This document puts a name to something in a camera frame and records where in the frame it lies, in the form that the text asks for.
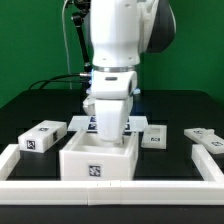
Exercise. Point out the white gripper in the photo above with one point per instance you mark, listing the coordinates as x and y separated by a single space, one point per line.
113 102

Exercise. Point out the white cabinet door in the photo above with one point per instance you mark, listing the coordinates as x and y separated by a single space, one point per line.
206 137
154 136

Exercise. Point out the white cabinet body box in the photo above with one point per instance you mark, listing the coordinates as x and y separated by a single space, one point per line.
87 158

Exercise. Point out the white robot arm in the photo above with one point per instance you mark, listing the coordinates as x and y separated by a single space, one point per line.
120 31

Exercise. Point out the white cabinet top block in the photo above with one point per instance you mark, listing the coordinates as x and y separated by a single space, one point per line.
42 136

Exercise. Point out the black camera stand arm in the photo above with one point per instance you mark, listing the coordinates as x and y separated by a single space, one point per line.
83 7

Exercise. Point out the white U-shaped fence frame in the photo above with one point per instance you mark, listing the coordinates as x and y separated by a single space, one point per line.
208 191

